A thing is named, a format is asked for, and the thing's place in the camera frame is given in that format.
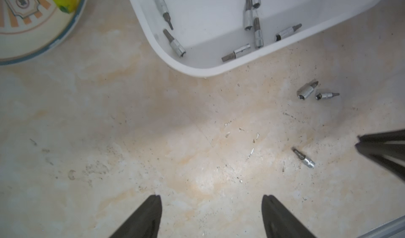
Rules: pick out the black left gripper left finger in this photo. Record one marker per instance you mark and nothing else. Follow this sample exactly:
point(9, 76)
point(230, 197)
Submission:
point(144, 222)

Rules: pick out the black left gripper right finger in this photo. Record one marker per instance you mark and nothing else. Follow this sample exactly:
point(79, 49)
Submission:
point(279, 222)

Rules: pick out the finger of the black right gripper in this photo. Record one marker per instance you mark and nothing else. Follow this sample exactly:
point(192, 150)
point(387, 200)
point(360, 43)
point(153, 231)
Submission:
point(384, 149)

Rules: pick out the chrome bit pointing down-right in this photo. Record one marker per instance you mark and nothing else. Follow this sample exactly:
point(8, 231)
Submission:
point(258, 36)

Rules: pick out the chrome bit front lone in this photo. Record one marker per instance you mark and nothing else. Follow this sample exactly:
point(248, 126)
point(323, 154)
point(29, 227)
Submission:
point(237, 53)

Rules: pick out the small chrome socket bit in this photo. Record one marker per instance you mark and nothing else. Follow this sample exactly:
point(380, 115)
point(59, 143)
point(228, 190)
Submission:
point(248, 15)

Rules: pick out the chrome bit upper pair lower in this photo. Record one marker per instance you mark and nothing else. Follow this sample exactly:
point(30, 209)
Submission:
point(325, 95)

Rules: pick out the chrome bit pair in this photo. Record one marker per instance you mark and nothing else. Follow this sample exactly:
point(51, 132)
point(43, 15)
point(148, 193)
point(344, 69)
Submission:
point(325, 95)
point(305, 91)

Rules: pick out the white rectangular storage box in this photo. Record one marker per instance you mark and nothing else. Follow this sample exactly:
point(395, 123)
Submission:
point(211, 29)

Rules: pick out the patterned round plate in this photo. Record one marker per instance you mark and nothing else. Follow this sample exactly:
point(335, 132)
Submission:
point(30, 28)

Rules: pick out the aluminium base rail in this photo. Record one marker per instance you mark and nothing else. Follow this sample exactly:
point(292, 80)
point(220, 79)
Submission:
point(393, 229)

